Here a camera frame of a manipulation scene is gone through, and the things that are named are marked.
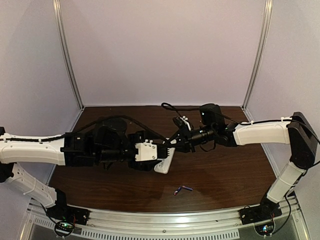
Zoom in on white remote control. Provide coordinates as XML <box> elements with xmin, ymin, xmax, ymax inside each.
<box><xmin>153</xmin><ymin>147</ymin><xmax>175</xmax><ymax>175</ymax></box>

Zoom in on blue aaa battery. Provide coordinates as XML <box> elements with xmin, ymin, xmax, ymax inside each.
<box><xmin>181</xmin><ymin>185</ymin><xmax>193</xmax><ymax>191</ymax></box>
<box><xmin>173</xmin><ymin>186</ymin><xmax>182</xmax><ymax>196</ymax></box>

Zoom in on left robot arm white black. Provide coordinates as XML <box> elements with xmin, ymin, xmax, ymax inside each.
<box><xmin>0</xmin><ymin>115</ymin><xmax>175</xmax><ymax>216</ymax></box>

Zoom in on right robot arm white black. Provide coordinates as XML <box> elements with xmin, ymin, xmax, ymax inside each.
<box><xmin>165</xmin><ymin>103</ymin><xmax>320</xmax><ymax>210</ymax></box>

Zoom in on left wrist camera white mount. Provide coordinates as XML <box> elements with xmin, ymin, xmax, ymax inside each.
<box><xmin>134</xmin><ymin>139</ymin><xmax>158</xmax><ymax>162</ymax></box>

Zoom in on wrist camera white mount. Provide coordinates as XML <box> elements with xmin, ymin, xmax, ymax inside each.
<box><xmin>134</xmin><ymin>139</ymin><xmax>158</xmax><ymax>162</ymax></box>
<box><xmin>172</xmin><ymin>115</ymin><xmax>193</xmax><ymax>131</ymax></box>

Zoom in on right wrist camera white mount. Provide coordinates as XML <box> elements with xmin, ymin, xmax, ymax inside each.
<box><xmin>172</xmin><ymin>115</ymin><xmax>193</xmax><ymax>131</ymax></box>

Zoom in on front aluminium rail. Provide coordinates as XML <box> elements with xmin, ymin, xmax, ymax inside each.
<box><xmin>18</xmin><ymin>196</ymin><xmax>311</xmax><ymax>240</ymax></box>

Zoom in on right aluminium frame post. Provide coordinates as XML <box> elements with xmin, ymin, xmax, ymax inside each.
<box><xmin>242</xmin><ymin>0</ymin><xmax>273</xmax><ymax>110</ymax></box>

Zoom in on aluminium frame post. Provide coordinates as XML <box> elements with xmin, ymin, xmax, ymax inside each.
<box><xmin>242</xmin><ymin>0</ymin><xmax>273</xmax><ymax>110</ymax></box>
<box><xmin>52</xmin><ymin>0</ymin><xmax>84</xmax><ymax>110</ymax></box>

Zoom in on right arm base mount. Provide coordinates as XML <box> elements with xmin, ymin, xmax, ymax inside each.
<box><xmin>238</xmin><ymin>192</ymin><xmax>282</xmax><ymax>237</ymax></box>

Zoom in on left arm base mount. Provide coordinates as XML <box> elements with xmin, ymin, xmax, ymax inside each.
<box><xmin>45</xmin><ymin>189</ymin><xmax>90</xmax><ymax>239</ymax></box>

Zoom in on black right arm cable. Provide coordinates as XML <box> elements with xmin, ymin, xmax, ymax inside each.
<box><xmin>161</xmin><ymin>101</ymin><xmax>301</xmax><ymax>126</ymax></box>

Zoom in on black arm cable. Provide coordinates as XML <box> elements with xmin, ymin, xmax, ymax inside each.
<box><xmin>161</xmin><ymin>101</ymin><xmax>301</xmax><ymax>126</ymax></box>
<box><xmin>0</xmin><ymin>114</ymin><xmax>168</xmax><ymax>145</ymax></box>

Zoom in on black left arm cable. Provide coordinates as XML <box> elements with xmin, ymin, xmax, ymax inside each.
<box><xmin>0</xmin><ymin>114</ymin><xmax>168</xmax><ymax>145</ymax></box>

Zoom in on left aluminium frame post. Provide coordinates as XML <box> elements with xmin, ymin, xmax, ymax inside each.
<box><xmin>52</xmin><ymin>0</ymin><xmax>84</xmax><ymax>110</ymax></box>

